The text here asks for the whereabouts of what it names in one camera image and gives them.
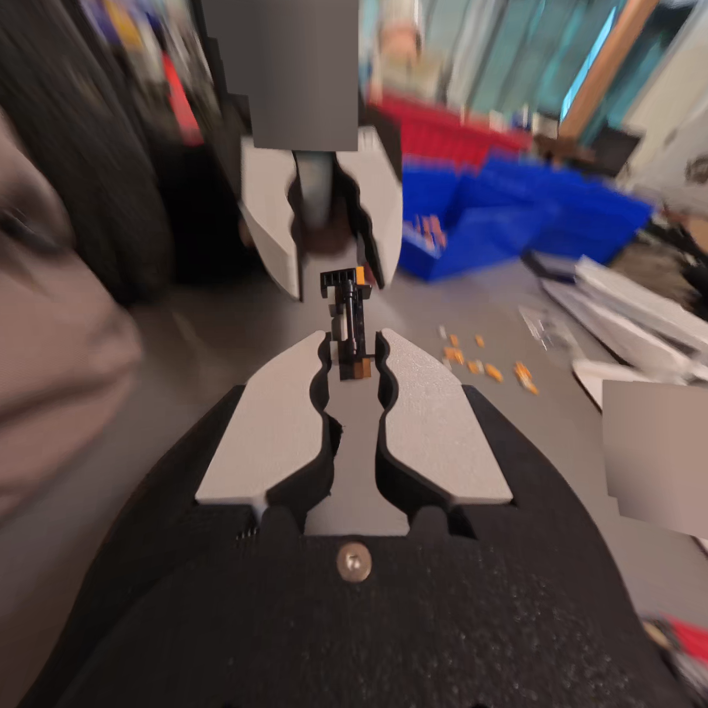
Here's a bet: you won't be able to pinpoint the person's left hand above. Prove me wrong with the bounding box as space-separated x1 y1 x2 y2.
296 218 357 258

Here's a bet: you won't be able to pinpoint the white papers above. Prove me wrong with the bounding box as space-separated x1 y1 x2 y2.
575 257 708 355

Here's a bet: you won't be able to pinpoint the red plastic bin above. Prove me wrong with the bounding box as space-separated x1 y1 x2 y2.
368 94 532 167

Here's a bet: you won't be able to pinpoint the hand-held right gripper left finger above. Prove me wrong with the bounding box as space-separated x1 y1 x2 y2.
195 330 343 531

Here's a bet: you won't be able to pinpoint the wooden post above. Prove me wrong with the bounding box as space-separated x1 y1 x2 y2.
559 0 659 139

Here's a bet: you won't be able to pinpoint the blue plastic bin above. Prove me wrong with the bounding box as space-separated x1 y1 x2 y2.
399 160 545 283
481 155 655 265

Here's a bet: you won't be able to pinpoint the heap of orange lego parts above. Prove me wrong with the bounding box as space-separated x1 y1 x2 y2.
406 216 449 256

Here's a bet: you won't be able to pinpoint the beige sweatshirt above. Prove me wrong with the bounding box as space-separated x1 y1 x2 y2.
0 127 143 521

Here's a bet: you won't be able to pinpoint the lego instruction booklet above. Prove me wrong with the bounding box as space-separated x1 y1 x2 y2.
619 111 708 218

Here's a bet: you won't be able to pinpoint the clear plastic parts bag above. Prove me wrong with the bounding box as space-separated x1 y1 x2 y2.
520 306 576 353

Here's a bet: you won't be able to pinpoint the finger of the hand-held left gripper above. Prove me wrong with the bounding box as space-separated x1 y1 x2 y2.
334 126 405 291
239 138 305 304

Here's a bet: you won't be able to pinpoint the orange traffic cone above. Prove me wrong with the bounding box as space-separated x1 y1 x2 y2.
163 52 204 147

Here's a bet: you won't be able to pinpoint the black desk chair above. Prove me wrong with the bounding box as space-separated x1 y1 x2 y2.
591 127 646 179

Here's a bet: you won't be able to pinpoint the lego car chassis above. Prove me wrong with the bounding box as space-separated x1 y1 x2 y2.
642 614 708 688

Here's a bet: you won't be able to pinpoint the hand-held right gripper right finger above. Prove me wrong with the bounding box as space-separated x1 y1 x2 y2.
375 329 513 529

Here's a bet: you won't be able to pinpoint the black fleece jacket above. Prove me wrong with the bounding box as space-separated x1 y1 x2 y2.
0 0 178 305

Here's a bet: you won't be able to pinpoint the orange black lego subassembly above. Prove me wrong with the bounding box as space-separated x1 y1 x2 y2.
320 265 373 381

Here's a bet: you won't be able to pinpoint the scattered small lego pieces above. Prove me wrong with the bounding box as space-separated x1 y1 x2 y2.
440 325 540 396

